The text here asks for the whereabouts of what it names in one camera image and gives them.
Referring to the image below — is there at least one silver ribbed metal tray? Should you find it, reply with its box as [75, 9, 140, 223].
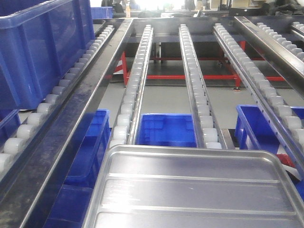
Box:
[83, 145, 304, 228]

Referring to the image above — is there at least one blue bin below centre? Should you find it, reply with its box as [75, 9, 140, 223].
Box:
[136, 113, 197, 147]

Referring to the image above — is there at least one blue bin below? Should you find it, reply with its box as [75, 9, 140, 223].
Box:
[136, 113, 197, 147]
[235, 104, 304, 155]
[44, 109, 111, 228]

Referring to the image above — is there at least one white roller track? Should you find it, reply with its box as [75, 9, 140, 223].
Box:
[213, 23, 304, 175]
[108, 25, 153, 149]
[179, 24, 226, 149]

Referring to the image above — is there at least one blue bin below right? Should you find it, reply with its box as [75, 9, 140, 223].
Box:
[235, 104, 304, 155]

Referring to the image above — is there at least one small blue crate far back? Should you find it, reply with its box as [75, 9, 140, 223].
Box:
[91, 7, 113, 19]

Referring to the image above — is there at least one far left roller track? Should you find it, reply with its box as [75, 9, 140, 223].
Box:
[0, 25, 114, 177]

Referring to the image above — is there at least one blue bin below left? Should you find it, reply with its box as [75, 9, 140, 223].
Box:
[44, 109, 111, 228]

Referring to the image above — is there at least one large blue bin upper left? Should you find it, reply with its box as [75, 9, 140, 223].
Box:
[0, 0, 94, 109]

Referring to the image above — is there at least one far right roller track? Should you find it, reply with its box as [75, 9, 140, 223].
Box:
[256, 22, 304, 62]

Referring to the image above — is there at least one red steel floor frame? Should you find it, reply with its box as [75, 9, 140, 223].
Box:
[110, 41, 284, 90]

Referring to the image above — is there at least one right dark steel rail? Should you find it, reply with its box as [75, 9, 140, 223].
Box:
[234, 16, 304, 91]

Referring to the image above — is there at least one dark steel rail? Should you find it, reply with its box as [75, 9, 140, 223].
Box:
[234, 16, 304, 91]
[0, 19, 134, 228]

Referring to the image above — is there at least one left dark steel rail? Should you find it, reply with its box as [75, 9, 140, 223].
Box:
[0, 19, 134, 228]

